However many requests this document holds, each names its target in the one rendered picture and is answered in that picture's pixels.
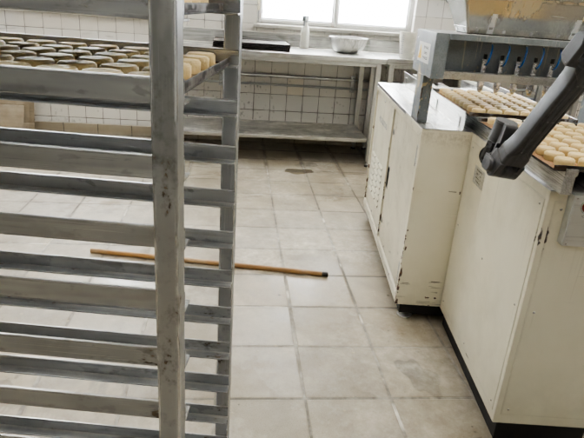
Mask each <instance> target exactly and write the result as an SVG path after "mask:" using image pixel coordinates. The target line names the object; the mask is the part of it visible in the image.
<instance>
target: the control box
mask: <svg viewBox="0 0 584 438"><path fill-rule="evenodd" d="M583 204H584V193H578V192H572V193H571V195H568V198H567V206H566V208H565V212H564V216H563V219H562V222H561V228H560V232H559V235H558V238H557V242H558V243H559V244H560V245H561V246H574V247H584V212H583V210H582V206H583Z"/></svg>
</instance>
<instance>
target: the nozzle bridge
mask: <svg viewBox="0 0 584 438"><path fill-rule="evenodd" d="M569 42H570V41H561V40H548V39H536V38H525V37H512V36H489V35H476V34H467V33H461V32H457V31H454V30H431V29H418V34H417V40H416V46H415V58H414V64H413V69H414V70H417V71H418V72H417V77H416V83H415V94H414V101H413V106H412V112H411V116H412V118H413V119H414V120H415V121H416V122H417V123H426V122H427V118H428V108H429V102H430V97H431V91H432V86H433V80H434V79H441V80H442V79H454V80H467V81H479V82H491V83H515V84H527V85H540V86H552V84H553V83H554V81H555V80H556V79H557V78H558V76H559V75H560V74H561V72H562V71H563V70H564V68H565V67H566V66H565V65H564V64H563V62H562V60H560V63H559V65H558V67H557V68H556V69H555V70H554V73H553V76H552V78H547V77H546V75H547V72H548V65H549V64H550V62H551V59H555V62H554V67H555V66H556V64H557V63H558V60H559V57H560V53H561V52H560V49H559V48H561V49H562V51H563V50H564V49H565V48H566V46H567V45H568V43H569ZM491 43H493V44H494V49H493V53H492V56H491V58H490V61H489V63H488V65H487V68H486V73H480V68H481V61H482V59H483V56H484V54H488V59H489V55H490V52H491V49H492V45H491ZM509 44H510V46H511V50H510V54H509V57H508V61H507V63H506V64H505V66H504V67H503V71H502V74H501V75H498V74H497V73H496V71H497V67H498V62H499V61H500V58H501V55H503V56H505V57H504V61H506V58H507V55H508V45H509ZM525 45H527V46H528V53H527V57H526V60H525V62H524V64H523V65H522V67H521V68H520V72H519V75H518V76H514V75H513V73H514V65H515V62H516V61H517V57H518V56H521V63H522V62H523V59H524V56H525V53H526V47H525ZM542 47H545V55H544V57H543V60H542V63H541V66H540V67H539V69H538V70H537V71H536V74H535V76H530V70H531V67H532V64H533V62H534V58H535V57H538V58H539V59H538V65H539V64H540V61H541V57H542V54H543V48H542ZM577 119H578V123H584V95H583V98H582V102H581V108H580V112H579V115H578V118H577ZM578 123H577V124H578Z"/></svg>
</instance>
